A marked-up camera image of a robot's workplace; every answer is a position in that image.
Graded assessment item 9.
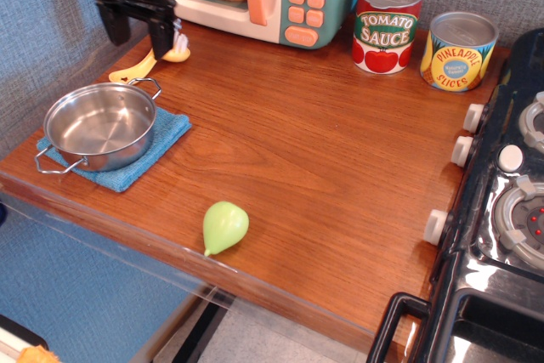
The white stove knob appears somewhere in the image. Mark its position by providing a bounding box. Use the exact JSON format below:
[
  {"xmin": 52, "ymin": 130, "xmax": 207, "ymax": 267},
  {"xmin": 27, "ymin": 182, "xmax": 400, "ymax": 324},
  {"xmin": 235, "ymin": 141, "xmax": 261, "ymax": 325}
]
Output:
[
  {"xmin": 462, "ymin": 104, "xmax": 485, "ymax": 133},
  {"xmin": 423, "ymin": 209, "xmax": 449, "ymax": 246},
  {"xmin": 450, "ymin": 136, "xmax": 473, "ymax": 167}
]

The blue folded cloth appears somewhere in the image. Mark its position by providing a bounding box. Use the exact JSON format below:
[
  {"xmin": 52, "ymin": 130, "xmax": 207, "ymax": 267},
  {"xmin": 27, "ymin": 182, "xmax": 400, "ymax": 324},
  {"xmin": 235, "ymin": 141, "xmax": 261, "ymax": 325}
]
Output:
[{"xmin": 36, "ymin": 107, "xmax": 193, "ymax": 194}]

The tomato sauce can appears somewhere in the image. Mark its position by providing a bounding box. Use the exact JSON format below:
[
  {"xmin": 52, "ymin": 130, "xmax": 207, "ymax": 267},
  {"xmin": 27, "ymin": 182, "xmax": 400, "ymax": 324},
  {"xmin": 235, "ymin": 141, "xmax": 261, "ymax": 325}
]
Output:
[{"xmin": 352, "ymin": 0, "xmax": 422, "ymax": 75}]

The grey front stove burner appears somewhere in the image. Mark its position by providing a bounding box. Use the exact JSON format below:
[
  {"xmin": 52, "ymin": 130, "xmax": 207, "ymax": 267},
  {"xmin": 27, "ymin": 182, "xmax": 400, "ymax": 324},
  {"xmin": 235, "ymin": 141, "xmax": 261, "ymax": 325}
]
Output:
[{"xmin": 494, "ymin": 175, "xmax": 543, "ymax": 270}]

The grey stove burner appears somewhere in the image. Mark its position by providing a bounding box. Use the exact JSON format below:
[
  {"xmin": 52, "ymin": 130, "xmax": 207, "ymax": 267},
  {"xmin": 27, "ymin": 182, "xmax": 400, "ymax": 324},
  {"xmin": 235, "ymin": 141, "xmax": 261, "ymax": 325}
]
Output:
[
  {"xmin": 494, "ymin": 175, "xmax": 543, "ymax": 270},
  {"xmin": 518, "ymin": 92, "xmax": 543, "ymax": 153}
]

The stainless steel pot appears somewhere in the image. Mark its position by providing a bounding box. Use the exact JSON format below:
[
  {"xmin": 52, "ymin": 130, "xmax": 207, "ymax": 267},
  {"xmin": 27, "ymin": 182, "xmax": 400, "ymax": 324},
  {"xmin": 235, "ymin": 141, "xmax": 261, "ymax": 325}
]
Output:
[{"xmin": 35, "ymin": 77, "xmax": 162, "ymax": 174}]

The orange object at corner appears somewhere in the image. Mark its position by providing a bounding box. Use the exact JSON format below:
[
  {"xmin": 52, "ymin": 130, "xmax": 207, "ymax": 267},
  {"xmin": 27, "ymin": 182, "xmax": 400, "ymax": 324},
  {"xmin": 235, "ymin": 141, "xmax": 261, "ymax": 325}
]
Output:
[{"xmin": 16, "ymin": 345, "xmax": 60, "ymax": 363}]

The grey rear stove burner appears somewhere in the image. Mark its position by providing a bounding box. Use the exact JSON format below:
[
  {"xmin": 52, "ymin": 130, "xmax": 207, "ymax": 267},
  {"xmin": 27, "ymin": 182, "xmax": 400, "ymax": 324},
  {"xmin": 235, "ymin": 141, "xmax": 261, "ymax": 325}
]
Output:
[{"xmin": 518, "ymin": 92, "xmax": 543, "ymax": 153}]

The clear acrylic table guard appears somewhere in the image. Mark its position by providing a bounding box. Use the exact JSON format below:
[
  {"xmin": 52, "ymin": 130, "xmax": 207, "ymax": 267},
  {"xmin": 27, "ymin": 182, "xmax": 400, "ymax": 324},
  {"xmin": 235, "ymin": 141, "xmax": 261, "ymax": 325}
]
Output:
[{"xmin": 1, "ymin": 194, "xmax": 228, "ymax": 362}]

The white round stove button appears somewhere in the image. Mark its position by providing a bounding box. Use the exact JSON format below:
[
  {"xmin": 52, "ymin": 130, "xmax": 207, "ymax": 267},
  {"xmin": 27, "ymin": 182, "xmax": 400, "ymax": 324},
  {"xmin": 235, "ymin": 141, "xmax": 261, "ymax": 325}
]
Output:
[{"xmin": 497, "ymin": 145, "xmax": 524, "ymax": 173}]

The pineapple slices can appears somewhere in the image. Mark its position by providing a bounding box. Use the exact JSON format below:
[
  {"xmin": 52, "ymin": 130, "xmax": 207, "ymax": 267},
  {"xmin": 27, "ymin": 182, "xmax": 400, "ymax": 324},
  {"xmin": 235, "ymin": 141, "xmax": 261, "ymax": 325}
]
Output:
[{"xmin": 420, "ymin": 11, "xmax": 499, "ymax": 93}]

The green toy pear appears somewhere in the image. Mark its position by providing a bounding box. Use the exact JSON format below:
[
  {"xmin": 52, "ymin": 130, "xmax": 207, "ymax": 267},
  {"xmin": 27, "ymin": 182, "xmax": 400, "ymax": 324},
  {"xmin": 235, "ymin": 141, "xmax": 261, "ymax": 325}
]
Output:
[{"xmin": 202, "ymin": 201, "xmax": 249, "ymax": 257}]

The black oven door handle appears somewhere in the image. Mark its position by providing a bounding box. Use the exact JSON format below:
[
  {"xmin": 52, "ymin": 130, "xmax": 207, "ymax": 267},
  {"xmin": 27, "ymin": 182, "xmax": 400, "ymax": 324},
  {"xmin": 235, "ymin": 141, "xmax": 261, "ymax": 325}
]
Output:
[{"xmin": 366, "ymin": 292, "xmax": 431, "ymax": 363}]

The black toy stove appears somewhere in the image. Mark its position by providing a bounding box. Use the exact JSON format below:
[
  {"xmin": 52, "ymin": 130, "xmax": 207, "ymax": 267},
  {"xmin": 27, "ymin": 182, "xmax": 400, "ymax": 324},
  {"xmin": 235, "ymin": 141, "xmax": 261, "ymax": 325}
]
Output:
[{"xmin": 401, "ymin": 29, "xmax": 543, "ymax": 362}]

